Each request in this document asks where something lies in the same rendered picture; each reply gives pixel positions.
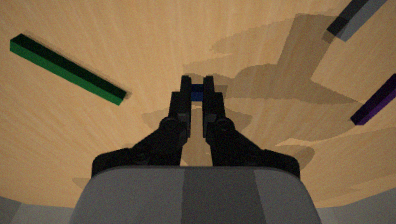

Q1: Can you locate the green rod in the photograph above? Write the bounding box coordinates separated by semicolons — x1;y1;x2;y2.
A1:
10;34;127;106

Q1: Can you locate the dark purple rod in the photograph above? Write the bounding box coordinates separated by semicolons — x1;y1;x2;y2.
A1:
350;73;396;125

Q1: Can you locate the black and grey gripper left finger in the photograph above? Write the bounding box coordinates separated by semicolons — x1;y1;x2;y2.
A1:
91;76;192;178

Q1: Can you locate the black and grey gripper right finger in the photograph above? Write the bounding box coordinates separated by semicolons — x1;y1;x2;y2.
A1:
202;76;300;179

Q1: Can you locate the dark grey rectangular rod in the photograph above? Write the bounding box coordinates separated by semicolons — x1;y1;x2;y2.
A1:
327;0;387;42

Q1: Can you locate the small blue block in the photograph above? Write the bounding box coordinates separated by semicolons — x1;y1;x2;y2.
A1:
191;84;203;102

